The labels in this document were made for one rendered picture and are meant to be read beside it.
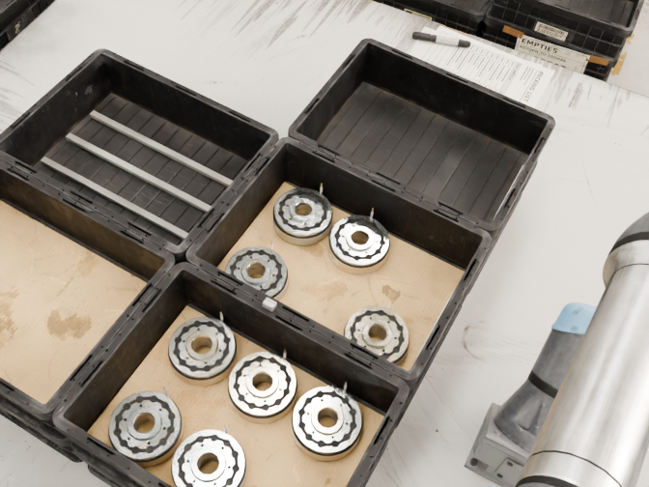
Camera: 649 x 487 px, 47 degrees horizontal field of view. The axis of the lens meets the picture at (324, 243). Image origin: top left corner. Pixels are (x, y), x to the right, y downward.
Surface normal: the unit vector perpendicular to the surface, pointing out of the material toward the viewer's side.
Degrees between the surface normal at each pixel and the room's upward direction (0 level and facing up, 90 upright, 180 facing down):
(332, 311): 0
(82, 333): 0
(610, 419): 9
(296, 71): 0
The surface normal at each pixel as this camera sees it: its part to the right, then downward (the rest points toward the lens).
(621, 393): 0.15, -0.65
